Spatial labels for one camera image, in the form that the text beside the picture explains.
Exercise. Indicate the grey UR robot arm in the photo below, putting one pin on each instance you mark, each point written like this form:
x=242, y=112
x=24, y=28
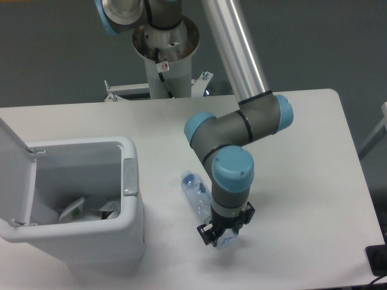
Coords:
x=217, y=141

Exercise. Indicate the black device at edge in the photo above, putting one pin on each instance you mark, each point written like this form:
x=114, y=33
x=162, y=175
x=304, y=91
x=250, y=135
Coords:
x=376, y=255

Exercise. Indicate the white frame at right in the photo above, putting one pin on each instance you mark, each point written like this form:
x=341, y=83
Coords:
x=375, y=136

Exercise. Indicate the white metal base frame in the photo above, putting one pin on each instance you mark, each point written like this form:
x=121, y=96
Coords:
x=203, y=86

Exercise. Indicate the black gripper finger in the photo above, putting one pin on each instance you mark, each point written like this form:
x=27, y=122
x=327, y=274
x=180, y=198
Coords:
x=244, y=217
x=209, y=233

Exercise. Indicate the white plastic trash can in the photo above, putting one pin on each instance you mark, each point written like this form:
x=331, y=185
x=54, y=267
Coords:
x=101, y=169

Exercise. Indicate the white trash can lid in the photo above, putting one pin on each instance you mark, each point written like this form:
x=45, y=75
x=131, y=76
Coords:
x=18, y=175

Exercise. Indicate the clear plastic wrapper bag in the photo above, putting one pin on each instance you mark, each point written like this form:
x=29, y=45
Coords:
x=77, y=211

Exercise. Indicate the clear plastic water bottle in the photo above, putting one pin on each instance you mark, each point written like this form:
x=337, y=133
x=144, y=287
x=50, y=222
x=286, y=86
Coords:
x=199, y=197

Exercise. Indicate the white crumpled trash in can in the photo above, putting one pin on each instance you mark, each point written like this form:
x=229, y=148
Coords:
x=111, y=209

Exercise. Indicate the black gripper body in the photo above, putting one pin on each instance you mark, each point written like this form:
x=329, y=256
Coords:
x=221, y=224

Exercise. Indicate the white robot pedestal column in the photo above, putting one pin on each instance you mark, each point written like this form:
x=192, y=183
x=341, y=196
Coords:
x=168, y=55

